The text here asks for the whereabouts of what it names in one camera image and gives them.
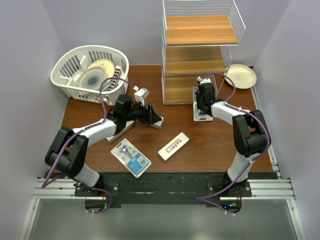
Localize white wire wooden shelf rack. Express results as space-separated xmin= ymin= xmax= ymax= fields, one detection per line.
xmin=161 ymin=0 xmax=246 ymax=105

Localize plain beige plate in basket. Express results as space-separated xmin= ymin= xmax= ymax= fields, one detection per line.
xmin=88 ymin=58 xmax=115 ymax=79

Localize blue razor blister pack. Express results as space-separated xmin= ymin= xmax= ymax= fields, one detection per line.
xmin=192 ymin=87 xmax=214 ymax=122
xmin=110 ymin=138 xmax=152 ymax=179

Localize white Harry's box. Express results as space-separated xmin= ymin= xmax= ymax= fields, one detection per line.
xmin=151 ymin=116 xmax=164 ymax=129
xmin=106 ymin=121 xmax=135 ymax=143
xmin=157 ymin=132 xmax=190 ymax=162

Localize beige blue patterned plate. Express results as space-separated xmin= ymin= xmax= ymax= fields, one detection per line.
xmin=77 ymin=67 xmax=106 ymax=91

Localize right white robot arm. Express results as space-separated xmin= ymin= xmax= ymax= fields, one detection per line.
xmin=195 ymin=79 xmax=271 ymax=197

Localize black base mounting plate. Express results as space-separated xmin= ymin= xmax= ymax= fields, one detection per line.
xmin=74 ymin=172 xmax=252 ymax=211

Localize aluminium frame rail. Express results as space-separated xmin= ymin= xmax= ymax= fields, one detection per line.
xmin=18 ymin=162 xmax=307 ymax=240

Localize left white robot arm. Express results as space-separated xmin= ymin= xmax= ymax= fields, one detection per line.
xmin=41 ymin=94 xmax=163 ymax=196

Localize cream round plate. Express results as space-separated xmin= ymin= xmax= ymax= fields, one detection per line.
xmin=225 ymin=64 xmax=257 ymax=90

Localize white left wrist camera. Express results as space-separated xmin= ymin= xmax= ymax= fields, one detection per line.
xmin=134 ymin=88 xmax=150 ymax=107

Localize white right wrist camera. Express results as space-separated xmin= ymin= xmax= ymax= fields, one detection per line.
xmin=196 ymin=76 xmax=212 ymax=85

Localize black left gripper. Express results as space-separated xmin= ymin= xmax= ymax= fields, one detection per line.
xmin=124 ymin=99 xmax=162 ymax=126

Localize white plastic dish basket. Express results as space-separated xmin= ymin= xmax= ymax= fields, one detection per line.
xmin=50 ymin=45 xmax=129 ymax=103

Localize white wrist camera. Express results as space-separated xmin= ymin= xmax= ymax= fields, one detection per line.
xmin=196 ymin=76 xmax=212 ymax=85
xmin=134 ymin=88 xmax=150 ymax=107

